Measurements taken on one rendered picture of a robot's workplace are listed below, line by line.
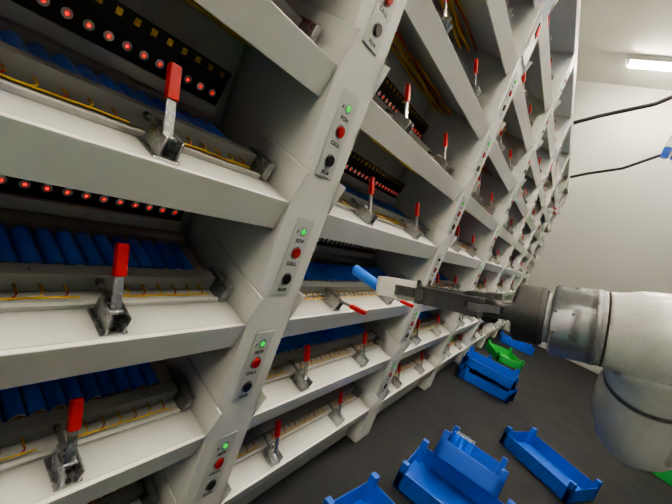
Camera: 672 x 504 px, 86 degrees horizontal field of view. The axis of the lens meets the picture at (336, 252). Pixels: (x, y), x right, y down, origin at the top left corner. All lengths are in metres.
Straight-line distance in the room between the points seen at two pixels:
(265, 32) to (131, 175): 0.20
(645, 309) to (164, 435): 0.62
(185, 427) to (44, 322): 0.28
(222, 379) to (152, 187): 0.32
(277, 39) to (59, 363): 0.39
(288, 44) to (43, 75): 0.23
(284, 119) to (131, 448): 0.49
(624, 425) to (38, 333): 0.65
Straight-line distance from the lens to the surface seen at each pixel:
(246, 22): 0.43
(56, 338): 0.43
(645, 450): 0.63
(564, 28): 1.89
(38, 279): 0.46
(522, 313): 0.50
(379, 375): 1.23
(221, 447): 0.69
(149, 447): 0.61
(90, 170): 0.37
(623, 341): 0.50
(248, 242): 0.55
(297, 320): 0.64
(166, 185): 0.40
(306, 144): 0.51
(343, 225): 0.63
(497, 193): 1.84
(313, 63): 0.50
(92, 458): 0.58
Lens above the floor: 0.72
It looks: 8 degrees down
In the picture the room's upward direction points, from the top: 21 degrees clockwise
